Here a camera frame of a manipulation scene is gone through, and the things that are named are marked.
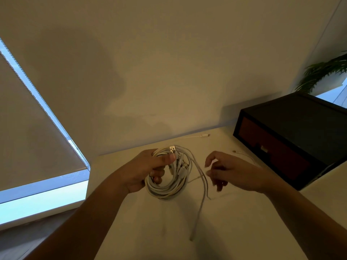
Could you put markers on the person's left hand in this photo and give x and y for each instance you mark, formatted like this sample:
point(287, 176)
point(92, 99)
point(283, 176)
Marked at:
point(135, 173)

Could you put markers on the person's right hand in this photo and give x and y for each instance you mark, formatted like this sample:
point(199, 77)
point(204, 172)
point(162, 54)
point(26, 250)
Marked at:
point(241, 174)

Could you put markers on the person's left thumb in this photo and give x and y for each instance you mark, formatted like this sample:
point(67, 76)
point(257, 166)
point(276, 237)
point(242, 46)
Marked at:
point(166, 160)

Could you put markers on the person's right fingers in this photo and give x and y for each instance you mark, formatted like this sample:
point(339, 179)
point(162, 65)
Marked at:
point(215, 159)

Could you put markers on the person's left forearm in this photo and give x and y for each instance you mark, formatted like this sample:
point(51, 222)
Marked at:
point(89, 222)

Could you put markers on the person's right forearm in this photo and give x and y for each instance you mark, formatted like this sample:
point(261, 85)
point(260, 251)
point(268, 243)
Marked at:
point(303, 222)

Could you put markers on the red drawer front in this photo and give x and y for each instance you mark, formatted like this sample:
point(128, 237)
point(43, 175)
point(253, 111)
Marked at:
point(273, 148)

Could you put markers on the black storage box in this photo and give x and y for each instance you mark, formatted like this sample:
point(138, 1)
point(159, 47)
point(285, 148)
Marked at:
point(306, 124)

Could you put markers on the beige roller blind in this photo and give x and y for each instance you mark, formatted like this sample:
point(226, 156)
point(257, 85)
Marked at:
point(32, 132)

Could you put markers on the green potted plant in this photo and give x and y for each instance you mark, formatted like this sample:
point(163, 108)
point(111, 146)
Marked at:
point(322, 70)

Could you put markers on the white window frame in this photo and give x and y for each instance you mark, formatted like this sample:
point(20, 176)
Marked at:
point(43, 184)

